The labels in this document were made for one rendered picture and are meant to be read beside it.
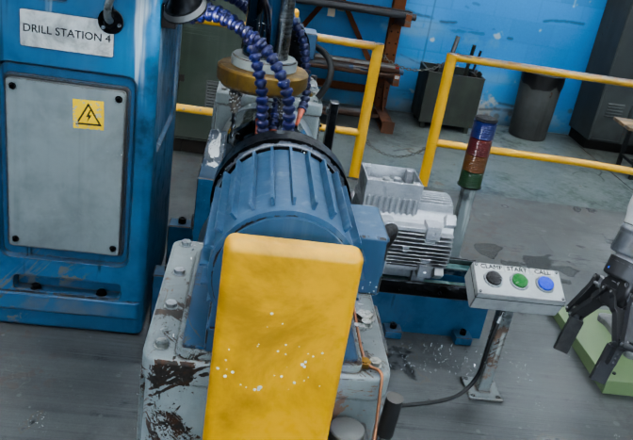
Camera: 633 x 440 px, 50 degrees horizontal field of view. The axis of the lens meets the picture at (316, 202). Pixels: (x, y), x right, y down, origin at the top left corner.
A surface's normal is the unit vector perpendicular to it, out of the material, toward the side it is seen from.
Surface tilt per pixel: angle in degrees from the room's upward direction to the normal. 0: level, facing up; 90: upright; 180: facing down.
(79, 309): 90
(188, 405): 90
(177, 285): 0
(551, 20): 90
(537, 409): 0
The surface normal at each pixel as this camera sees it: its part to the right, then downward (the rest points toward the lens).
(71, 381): 0.15, -0.91
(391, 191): 0.07, 0.40
